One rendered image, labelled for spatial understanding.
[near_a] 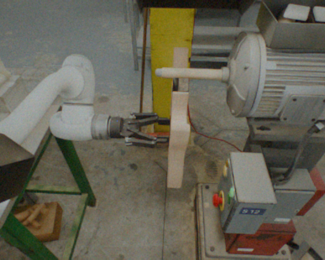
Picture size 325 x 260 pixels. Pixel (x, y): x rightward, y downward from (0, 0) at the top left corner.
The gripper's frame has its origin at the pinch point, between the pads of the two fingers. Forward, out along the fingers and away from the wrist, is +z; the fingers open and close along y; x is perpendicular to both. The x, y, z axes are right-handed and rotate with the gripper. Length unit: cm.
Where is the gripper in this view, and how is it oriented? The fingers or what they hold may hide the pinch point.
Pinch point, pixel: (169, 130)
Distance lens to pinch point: 83.7
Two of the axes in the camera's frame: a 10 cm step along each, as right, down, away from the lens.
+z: 10.0, 0.5, -0.3
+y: -0.5, 8.0, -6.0
